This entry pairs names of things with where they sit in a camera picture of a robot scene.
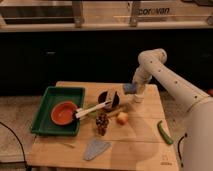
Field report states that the dark round container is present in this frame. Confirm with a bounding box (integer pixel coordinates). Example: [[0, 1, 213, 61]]
[[98, 90, 120, 111]]

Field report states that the white handled brush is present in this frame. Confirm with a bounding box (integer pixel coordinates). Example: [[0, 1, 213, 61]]
[[73, 100, 111, 119]]

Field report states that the blue sponge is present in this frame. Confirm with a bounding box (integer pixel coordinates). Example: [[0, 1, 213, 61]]
[[123, 83, 137, 94]]

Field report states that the grey blue cloth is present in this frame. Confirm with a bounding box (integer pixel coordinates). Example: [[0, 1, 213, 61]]
[[83, 138, 111, 161]]

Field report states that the orange bowl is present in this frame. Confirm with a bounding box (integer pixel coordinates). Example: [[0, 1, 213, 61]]
[[50, 101, 77, 126]]

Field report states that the green pea pod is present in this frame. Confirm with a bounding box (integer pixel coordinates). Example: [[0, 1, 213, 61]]
[[157, 120, 174, 145]]

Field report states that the black cable on robot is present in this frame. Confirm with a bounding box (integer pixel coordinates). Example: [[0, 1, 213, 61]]
[[176, 132, 188, 168]]

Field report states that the green plastic tray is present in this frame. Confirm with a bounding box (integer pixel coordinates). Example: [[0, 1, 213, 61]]
[[31, 86, 85, 136]]

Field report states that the white paper cup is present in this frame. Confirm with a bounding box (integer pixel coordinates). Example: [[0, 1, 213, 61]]
[[133, 93, 144, 103]]

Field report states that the yellow red apple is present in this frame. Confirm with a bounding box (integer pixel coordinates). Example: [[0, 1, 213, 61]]
[[116, 112, 128, 125]]

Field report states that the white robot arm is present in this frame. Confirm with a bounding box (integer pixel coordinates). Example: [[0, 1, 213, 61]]
[[133, 48, 213, 171]]

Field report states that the black cable left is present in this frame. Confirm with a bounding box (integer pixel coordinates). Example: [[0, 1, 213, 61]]
[[0, 121, 33, 171]]

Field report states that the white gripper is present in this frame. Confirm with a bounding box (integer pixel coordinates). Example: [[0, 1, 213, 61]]
[[132, 68, 149, 94]]

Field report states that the wooden shelf frame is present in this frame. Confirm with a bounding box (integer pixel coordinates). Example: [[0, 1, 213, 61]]
[[0, 0, 213, 32]]

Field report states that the purple grape bunch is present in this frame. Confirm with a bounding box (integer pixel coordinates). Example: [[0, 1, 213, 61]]
[[96, 113, 109, 136]]

